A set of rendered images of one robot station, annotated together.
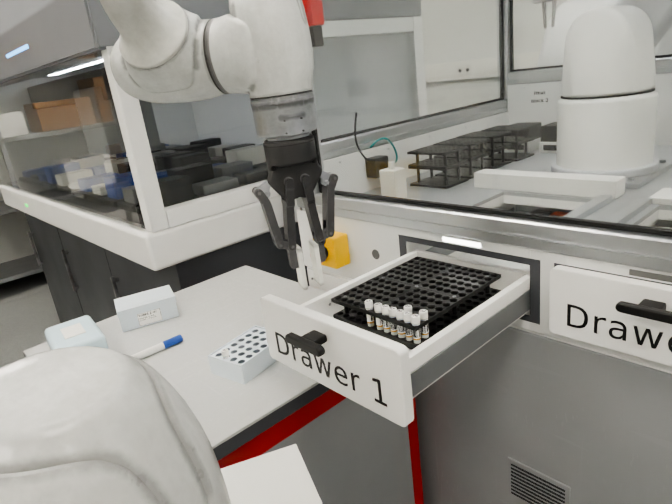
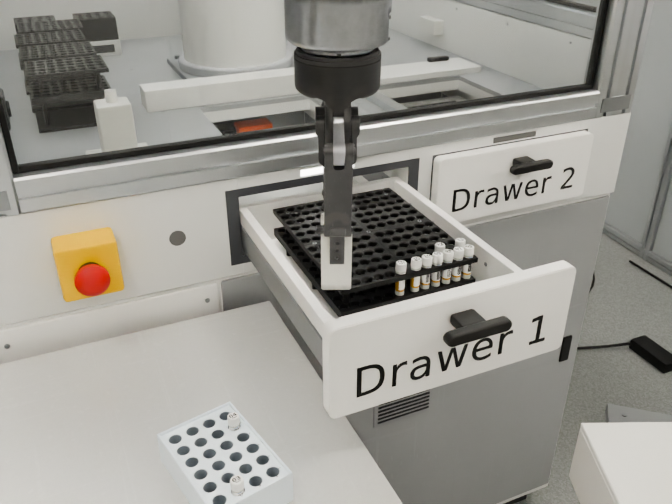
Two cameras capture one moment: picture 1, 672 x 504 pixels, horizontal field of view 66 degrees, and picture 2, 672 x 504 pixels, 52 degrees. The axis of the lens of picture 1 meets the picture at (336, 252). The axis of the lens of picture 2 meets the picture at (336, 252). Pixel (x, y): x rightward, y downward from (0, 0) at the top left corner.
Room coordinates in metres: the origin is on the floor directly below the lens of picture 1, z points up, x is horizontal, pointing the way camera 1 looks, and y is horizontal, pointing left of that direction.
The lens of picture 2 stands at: (0.61, 0.62, 1.30)
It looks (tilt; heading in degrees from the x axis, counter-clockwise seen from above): 29 degrees down; 286
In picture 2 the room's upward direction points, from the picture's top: straight up
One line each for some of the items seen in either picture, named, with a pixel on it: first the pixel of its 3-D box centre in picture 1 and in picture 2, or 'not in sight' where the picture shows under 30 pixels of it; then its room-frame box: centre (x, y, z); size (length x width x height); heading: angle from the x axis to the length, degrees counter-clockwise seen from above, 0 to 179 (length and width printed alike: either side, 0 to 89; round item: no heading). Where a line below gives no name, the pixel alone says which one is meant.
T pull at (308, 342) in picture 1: (311, 340); (471, 324); (0.63, 0.05, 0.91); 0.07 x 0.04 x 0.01; 40
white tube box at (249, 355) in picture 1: (250, 352); (223, 466); (0.85, 0.18, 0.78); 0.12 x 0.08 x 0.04; 143
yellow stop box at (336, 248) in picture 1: (330, 249); (88, 265); (1.10, 0.01, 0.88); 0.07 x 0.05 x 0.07; 40
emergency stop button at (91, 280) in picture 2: not in sight; (91, 278); (1.08, 0.04, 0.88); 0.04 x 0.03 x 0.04; 40
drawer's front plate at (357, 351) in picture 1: (328, 352); (453, 336); (0.65, 0.03, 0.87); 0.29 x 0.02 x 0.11; 40
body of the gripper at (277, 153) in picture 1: (292, 167); (337, 98); (0.77, 0.05, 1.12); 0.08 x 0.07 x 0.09; 108
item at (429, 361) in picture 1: (421, 304); (364, 253); (0.79, -0.13, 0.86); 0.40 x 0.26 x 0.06; 130
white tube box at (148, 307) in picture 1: (146, 307); not in sight; (1.11, 0.45, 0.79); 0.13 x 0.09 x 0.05; 114
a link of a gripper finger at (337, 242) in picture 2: (286, 253); (337, 243); (0.76, 0.08, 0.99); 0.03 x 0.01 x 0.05; 108
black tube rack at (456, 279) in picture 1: (417, 303); (368, 253); (0.78, -0.12, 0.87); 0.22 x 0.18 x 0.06; 130
